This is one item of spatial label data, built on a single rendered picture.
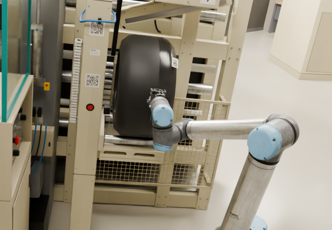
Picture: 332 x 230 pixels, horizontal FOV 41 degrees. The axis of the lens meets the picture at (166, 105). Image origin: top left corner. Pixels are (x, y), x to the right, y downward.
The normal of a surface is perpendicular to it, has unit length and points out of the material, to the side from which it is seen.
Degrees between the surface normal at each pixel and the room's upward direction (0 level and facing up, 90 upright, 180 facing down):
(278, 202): 0
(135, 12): 90
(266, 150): 86
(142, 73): 56
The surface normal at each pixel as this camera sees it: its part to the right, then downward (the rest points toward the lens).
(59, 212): 0.14, -0.91
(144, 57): 0.18, -0.48
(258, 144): -0.67, 0.12
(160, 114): 0.13, 0.21
